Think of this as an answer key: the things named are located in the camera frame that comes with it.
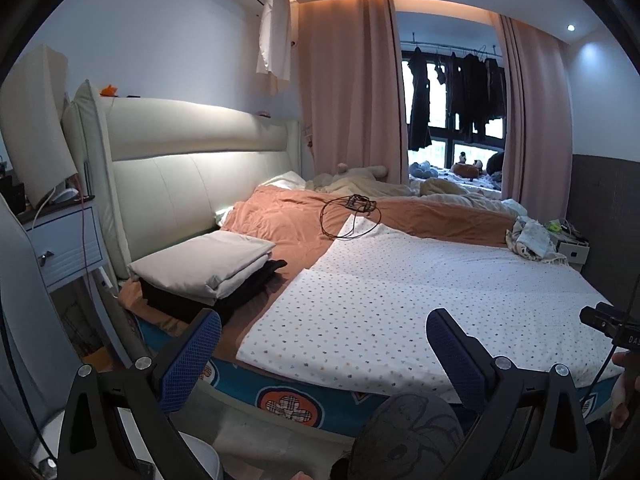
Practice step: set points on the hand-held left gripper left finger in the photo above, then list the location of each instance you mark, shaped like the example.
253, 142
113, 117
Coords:
192, 360

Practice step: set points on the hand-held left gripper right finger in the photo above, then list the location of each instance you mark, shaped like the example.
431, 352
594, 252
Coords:
452, 355

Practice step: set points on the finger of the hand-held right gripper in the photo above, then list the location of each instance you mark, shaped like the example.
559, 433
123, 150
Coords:
600, 317

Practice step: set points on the beige jacket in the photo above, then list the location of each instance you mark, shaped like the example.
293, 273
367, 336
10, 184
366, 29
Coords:
210, 260

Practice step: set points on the black folded clothes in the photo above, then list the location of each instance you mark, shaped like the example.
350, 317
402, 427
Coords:
255, 280

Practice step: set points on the person's right hand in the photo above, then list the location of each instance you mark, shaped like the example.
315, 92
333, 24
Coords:
625, 390

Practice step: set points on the white nightstand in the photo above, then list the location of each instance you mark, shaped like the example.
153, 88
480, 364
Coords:
572, 252

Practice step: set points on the white floral bed sheet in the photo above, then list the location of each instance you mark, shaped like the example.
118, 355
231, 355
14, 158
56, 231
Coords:
400, 300

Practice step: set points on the person's grey printed trouser leg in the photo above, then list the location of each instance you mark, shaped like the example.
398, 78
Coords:
405, 440

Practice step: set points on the crumpled patterned cloth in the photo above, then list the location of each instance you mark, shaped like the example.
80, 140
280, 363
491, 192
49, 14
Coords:
535, 237

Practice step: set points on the cream blanket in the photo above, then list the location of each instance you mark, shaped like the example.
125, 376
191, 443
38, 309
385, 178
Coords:
450, 187

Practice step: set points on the white bedside table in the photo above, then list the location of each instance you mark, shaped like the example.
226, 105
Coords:
65, 250

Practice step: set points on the small black electronic device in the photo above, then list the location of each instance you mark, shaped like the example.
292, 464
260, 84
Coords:
360, 204

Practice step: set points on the orange duvet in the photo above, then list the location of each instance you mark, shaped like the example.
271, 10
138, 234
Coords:
290, 210

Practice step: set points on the cream padded headboard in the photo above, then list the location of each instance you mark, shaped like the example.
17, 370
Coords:
190, 175

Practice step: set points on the brown plush toy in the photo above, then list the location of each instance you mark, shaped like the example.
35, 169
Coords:
467, 170

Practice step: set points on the dark plush toy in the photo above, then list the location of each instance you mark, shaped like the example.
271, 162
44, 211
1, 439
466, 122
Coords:
496, 162

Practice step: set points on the blue plush toy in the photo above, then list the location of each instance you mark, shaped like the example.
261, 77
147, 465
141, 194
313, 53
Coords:
425, 170

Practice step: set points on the white pillow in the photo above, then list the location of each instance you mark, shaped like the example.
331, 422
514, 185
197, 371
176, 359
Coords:
282, 180

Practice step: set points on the beige plush toy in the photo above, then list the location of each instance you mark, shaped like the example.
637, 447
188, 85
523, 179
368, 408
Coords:
355, 175

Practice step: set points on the pink curtain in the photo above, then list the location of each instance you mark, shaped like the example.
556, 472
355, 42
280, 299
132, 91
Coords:
537, 120
350, 90

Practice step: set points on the dark hanging garments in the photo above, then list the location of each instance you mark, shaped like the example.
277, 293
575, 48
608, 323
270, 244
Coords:
472, 90

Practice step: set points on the small orange toy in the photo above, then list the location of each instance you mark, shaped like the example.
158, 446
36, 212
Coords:
109, 90

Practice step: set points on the white cushion panel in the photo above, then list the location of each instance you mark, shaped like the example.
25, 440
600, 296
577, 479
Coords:
35, 125

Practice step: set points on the white hanging shirt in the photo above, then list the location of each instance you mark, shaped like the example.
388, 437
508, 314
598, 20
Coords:
274, 35

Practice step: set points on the metal clothes rail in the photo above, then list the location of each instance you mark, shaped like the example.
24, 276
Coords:
450, 45

